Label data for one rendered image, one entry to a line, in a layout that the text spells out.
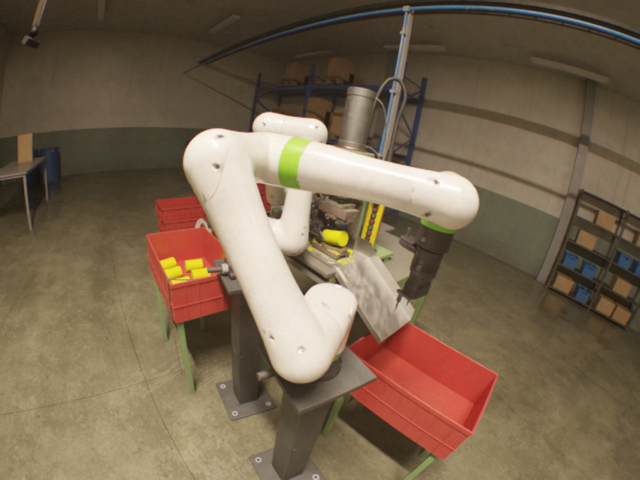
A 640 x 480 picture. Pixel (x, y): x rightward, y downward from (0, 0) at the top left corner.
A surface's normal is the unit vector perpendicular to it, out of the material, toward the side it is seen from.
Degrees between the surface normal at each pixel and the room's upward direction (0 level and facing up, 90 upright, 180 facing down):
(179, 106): 90
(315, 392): 0
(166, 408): 0
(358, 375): 0
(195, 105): 90
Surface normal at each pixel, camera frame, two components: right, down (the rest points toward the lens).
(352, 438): 0.18, -0.92
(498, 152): -0.71, 0.14
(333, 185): -0.33, 0.72
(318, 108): 0.68, 0.38
